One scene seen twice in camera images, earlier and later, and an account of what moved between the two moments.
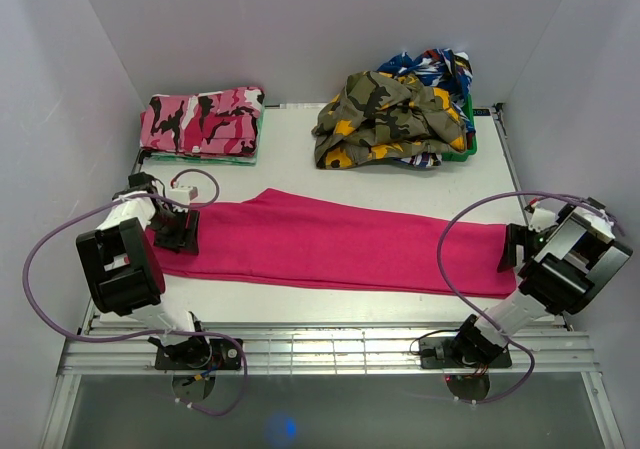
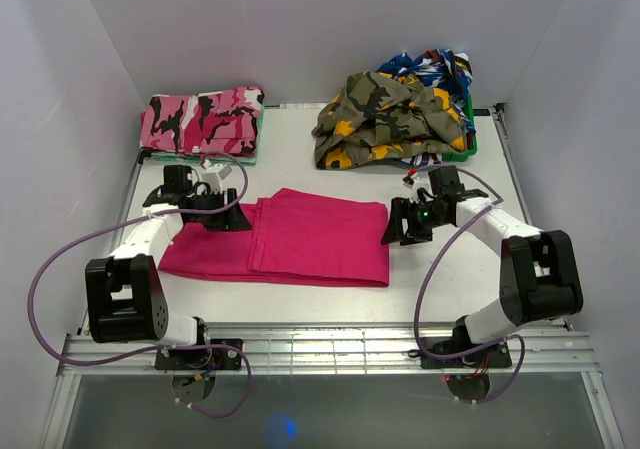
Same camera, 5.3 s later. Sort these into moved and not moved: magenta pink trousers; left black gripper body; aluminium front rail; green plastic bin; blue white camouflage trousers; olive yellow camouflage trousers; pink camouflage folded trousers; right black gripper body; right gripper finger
Moved: magenta pink trousers; right gripper finger; right black gripper body; left black gripper body
Not moved: aluminium front rail; blue white camouflage trousers; pink camouflage folded trousers; green plastic bin; olive yellow camouflage trousers
